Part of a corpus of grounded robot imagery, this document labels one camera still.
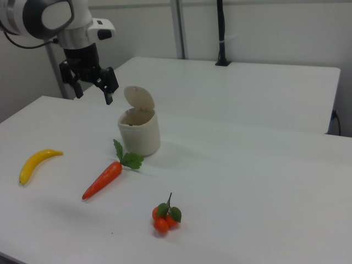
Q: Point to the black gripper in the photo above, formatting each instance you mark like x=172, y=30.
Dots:
x=82, y=63

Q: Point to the cream hinged bin lid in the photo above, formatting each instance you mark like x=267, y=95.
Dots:
x=138, y=97

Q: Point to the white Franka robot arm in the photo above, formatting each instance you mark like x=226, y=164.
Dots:
x=79, y=13

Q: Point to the cream round garbage bin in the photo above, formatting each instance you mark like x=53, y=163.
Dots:
x=141, y=137

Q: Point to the orange toy carrot with leaves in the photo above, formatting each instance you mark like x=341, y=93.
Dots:
x=104, y=178

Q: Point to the yellow toy banana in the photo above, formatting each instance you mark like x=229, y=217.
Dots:
x=33, y=163

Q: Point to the black pole with base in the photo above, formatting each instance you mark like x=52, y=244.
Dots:
x=221, y=27

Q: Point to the white table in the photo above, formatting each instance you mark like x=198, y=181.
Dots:
x=233, y=90

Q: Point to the toy tangerine bunch with leaves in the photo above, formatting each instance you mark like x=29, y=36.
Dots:
x=160, y=225

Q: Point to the thin grey metal post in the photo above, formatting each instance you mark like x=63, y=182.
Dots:
x=56, y=74

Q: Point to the grey wall profile post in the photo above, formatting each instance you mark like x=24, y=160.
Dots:
x=179, y=27

